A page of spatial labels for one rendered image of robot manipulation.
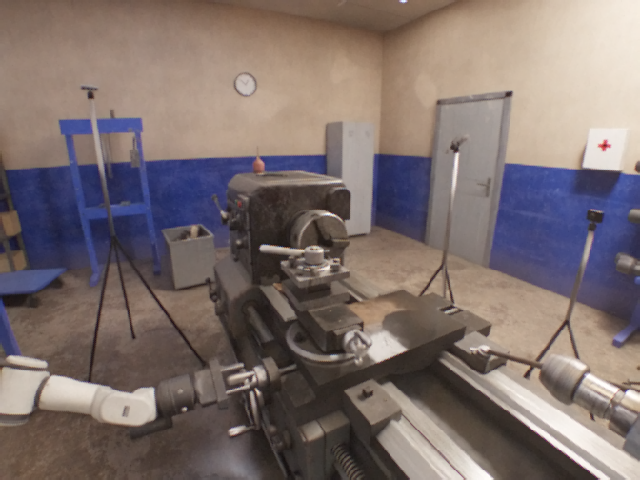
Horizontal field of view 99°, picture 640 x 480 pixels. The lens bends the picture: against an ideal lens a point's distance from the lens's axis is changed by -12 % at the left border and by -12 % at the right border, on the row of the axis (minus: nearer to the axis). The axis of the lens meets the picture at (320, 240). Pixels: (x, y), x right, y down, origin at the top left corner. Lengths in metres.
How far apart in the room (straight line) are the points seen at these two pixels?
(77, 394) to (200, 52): 4.43
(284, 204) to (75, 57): 3.82
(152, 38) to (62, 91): 1.26
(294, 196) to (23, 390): 1.16
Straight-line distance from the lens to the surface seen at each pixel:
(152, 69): 4.76
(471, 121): 4.49
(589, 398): 0.73
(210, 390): 0.86
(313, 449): 0.94
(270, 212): 1.46
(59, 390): 0.89
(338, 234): 1.40
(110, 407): 0.85
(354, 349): 0.82
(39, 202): 4.92
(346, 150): 4.87
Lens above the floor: 1.50
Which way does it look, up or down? 17 degrees down
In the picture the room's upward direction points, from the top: straight up
